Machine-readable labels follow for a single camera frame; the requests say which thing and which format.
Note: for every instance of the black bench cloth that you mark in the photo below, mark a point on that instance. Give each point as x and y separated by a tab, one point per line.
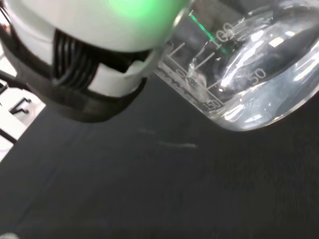
149	186

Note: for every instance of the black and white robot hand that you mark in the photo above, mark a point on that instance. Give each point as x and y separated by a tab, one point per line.
82	30

